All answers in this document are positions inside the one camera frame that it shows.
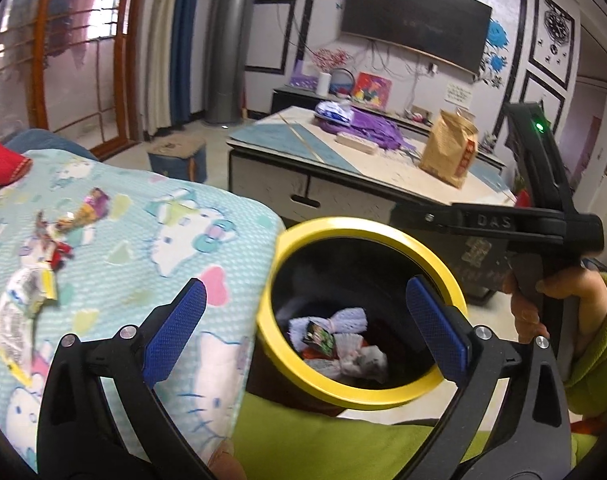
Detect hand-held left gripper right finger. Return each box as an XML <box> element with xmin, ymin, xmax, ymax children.
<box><xmin>398</xmin><ymin>275</ymin><xmax>574</xmax><ymax>480</ymax></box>

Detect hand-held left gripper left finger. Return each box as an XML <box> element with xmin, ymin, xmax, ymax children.
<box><xmin>36</xmin><ymin>277</ymin><xmax>214</xmax><ymax>480</ymax></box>

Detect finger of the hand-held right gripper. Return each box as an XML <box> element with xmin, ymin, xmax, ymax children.
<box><xmin>391</xmin><ymin>202</ymin><xmax>568</xmax><ymax>242</ymax></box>

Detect dark snack wrapper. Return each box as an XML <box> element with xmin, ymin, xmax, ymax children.
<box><xmin>303</xmin><ymin>317</ymin><xmax>337</xmax><ymax>359</ymax></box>

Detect black trash bin yellow rim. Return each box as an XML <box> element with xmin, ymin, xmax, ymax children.
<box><xmin>246</xmin><ymin>216</ymin><xmax>468</xmax><ymax>413</ymax></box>

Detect person's right forearm green sleeve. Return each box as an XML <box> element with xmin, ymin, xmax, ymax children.
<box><xmin>563</xmin><ymin>272</ymin><xmax>607</xmax><ymax>418</ymax></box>

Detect person's right hand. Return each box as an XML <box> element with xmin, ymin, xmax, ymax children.
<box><xmin>503</xmin><ymin>272</ymin><xmax>607</xmax><ymax>346</ymax></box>

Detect person's left hand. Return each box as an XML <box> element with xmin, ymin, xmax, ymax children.
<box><xmin>208</xmin><ymin>440</ymin><xmax>246</xmax><ymax>480</ymax></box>

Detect brown paper bag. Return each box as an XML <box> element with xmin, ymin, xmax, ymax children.
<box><xmin>418</xmin><ymin>109</ymin><xmax>479</xmax><ymax>188</ymax></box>

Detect purple cloth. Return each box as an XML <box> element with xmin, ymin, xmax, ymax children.
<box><xmin>313</xmin><ymin>105</ymin><xmax>409</xmax><ymax>151</ymax></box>

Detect person's green clothing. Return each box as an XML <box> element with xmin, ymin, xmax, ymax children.
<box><xmin>233</xmin><ymin>390</ymin><xmax>599</xmax><ymax>480</ymax></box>

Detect colourful candy wrapper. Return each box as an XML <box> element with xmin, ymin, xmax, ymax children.
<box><xmin>56</xmin><ymin>187</ymin><xmax>109</xmax><ymax>233</ymax></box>

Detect yellow and white wrapper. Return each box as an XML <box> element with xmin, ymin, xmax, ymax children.
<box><xmin>0</xmin><ymin>266</ymin><xmax>59</xmax><ymax>386</ymax></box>

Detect blue stool with cardboard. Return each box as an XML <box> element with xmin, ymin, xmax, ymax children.
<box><xmin>147</xmin><ymin>136</ymin><xmax>207</xmax><ymax>183</ymax></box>

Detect red picture card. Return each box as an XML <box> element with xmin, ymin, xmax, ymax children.
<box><xmin>352</xmin><ymin>72</ymin><xmax>393</xmax><ymax>109</ymax></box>

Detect blue and white packet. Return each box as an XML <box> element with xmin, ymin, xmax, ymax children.
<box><xmin>316</xmin><ymin>101</ymin><xmax>354</xmax><ymax>123</ymax></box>

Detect coffee table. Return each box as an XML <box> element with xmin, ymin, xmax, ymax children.
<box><xmin>226</xmin><ymin>105</ymin><xmax>521</xmax><ymax>306</ymax></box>

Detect pink artificial flowers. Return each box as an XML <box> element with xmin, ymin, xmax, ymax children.
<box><xmin>313</xmin><ymin>47</ymin><xmax>349</xmax><ymax>73</ymax></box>

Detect purple box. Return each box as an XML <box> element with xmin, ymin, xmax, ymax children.
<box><xmin>289</xmin><ymin>60</ymin><xmax>318</xmax><ymax>92</ymax></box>

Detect red printed blanket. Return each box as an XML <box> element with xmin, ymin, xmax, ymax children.
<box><xmin>0</xmin><ymin>136</ymin><xmax>34</xmax><ymax>201</ymax></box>

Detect beige curtain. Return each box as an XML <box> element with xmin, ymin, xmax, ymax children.
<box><xmin>143</xmin><ymin>0</ymin><xmax>184</xmax><ymax>143</ymax></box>

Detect silver tower air conditioner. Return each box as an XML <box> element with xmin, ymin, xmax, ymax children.
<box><xmin>204</xmin><ymin>0</ymin><xmax>256</xmax><ymax>126</ymax></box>

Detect wooden framed glass door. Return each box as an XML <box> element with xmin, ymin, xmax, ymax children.
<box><xmin>0</xmin><ymin>0</ymin><xmax>151</xmax><ymax>161</ymax></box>

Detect dark blue curtain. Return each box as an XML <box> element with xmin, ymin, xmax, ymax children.
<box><xmin>173</xmin><ymin>0</ymin><xmax>221</xmax><ymax>126</ymax></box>

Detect white wall notice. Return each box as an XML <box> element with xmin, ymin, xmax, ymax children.
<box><xmin>446</xmin><ymin>82</ymin><xmax>473</xmax><ymax>108</ymax></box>

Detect black patterned wall frame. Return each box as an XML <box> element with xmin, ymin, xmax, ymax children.
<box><xmin>528</xmin><ymin>0</ymin><xmax>575</xmax><ymax>88</ymax></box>

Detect wall-mounted television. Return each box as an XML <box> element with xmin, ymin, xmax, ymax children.
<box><xmin>340</xmin><ymin>0</ymin><xmax>493</xmax><ymax>75</ymax></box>

